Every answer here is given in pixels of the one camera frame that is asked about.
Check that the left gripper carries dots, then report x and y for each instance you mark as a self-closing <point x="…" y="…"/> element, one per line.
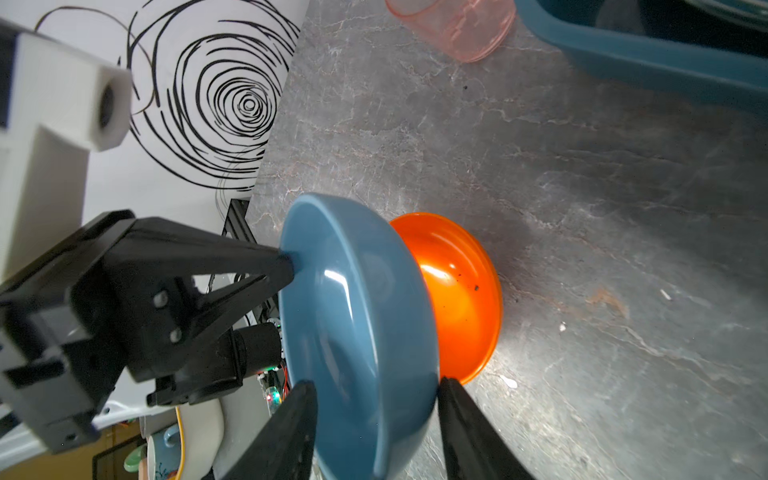
<point x="173" y="290"/>

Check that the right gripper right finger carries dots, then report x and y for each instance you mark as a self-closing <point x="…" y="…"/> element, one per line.
<point x="472" y="448"/>

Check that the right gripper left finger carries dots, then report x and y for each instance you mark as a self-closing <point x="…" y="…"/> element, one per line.
<point x="284" y="447"/>

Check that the orange bowl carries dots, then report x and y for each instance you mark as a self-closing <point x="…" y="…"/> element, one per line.
<point x="464" y="287"/>

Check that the blue bowl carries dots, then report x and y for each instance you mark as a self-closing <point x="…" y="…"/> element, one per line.
<point x="358" y="322"/>

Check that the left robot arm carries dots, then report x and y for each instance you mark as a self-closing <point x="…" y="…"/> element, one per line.
<point x="220" y="368"/>

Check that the teal plastic bin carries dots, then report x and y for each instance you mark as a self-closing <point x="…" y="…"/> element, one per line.
<point x="669" y="46"/>

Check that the pink plastic cup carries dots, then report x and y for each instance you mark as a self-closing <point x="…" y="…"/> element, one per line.
<point x="466" y="30"/>

